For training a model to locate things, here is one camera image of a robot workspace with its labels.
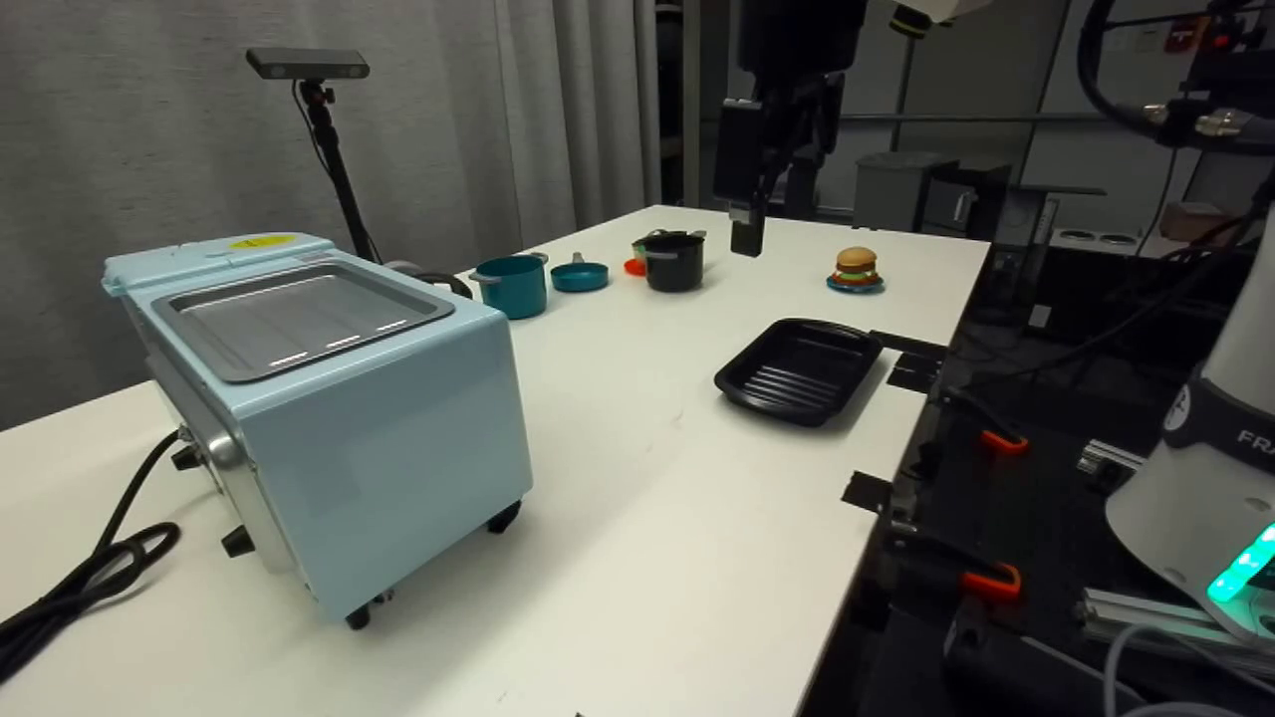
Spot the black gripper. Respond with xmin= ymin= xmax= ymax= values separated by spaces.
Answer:
xmin=715 ymin=91 xmax=772 ymax=258

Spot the glass pot lid grey handle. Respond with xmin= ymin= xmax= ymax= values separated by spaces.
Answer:
xmin=635 ymin=225 xmax=711 ymax=253

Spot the small black toy pot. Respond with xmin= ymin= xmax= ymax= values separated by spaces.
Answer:
xmin=631 ymin=225 xmax=715 ymax=294

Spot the teal toy pot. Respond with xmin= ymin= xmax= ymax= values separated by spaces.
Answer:
xmin=472 ymin=250 xmax=553 ymax=322

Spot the toy burger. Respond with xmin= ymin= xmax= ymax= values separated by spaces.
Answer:
xmin=830 ymin=242 xmax=883 ymax=290

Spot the black grill pan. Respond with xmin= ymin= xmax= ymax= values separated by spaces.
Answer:
xmin=711 ymin=313 xmax=938 ymax=430

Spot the grey cabinet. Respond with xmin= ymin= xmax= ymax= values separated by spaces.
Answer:
xmin=851 ymin=147 xmax=1015 ymax=238

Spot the teal shallow toy pan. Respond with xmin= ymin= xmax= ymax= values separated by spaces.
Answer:
xmin=546 ymin=250 xmax=615 ymax=298

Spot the light blue toaster oven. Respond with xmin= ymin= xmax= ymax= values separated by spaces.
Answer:
xmin=98 ymin=229 xmax=537 ymax=634

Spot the black tripod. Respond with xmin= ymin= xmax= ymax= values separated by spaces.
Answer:
xmin=291 ymin=74 xmax=480 ymax=298

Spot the grey curtain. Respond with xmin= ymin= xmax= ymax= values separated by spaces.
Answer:
xmin=0 ymin=0 xmax=664 ymax=430

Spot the orange handled clamp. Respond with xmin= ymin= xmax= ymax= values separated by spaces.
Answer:
xmin=883 ymin=519 xmax=1027 ymax=609
xmin=930 ymin=385 xmax=1035 ymax=462

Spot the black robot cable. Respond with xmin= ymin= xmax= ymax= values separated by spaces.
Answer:
xmin=1071 ymin=0 xmax=1275 ymax=153

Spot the black camera bar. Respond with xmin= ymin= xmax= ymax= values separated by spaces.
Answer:
xmin=244 ymin=47 xmax=376 ymax=83

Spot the aluminium rail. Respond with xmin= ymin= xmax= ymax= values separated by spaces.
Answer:
xmin=1071 ymin=582 xmax=1275 ymax=669

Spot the black power cable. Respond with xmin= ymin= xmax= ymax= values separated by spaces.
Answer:
xmin=0 ymin=427 xmax=190 ymax=689

